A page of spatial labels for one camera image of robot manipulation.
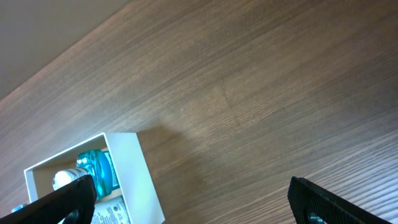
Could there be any white lotion tube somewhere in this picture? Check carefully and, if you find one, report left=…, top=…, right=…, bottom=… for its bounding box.
left=91, top=196, right=131, bottom=224

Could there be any blue white toothbrush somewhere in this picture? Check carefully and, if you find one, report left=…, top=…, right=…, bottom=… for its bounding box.
left=11, top=203, right=27, bottom=213

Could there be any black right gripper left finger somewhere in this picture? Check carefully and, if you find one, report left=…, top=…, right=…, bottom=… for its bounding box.
left=1, top=175, right=96, bottom=224

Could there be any blue mouthwash bottle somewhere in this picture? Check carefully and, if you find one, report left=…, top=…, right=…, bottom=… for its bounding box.
left=52, top=149, right=120, bottom=200

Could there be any white cardboard box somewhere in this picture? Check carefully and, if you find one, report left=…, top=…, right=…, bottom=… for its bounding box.
left=24, top=133, right=165, bottom=224

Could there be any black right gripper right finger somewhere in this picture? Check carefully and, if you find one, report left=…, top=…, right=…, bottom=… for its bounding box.
left=287, top=177, right=390, bottom=224

